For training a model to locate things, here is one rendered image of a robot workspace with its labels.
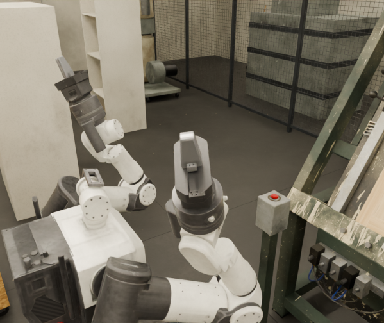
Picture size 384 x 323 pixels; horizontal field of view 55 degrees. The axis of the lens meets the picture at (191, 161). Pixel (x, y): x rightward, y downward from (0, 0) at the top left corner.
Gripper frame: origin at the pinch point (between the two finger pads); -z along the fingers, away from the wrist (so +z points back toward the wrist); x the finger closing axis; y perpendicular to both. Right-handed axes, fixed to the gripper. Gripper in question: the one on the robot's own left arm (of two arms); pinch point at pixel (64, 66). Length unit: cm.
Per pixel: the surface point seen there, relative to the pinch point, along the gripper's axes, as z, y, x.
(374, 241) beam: 121, -63, 54
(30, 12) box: -47, -127, -150
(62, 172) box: 78, -112, -200
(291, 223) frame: 123, -81, 10
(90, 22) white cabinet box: -43, -324, -282
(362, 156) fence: 94, -93, 52
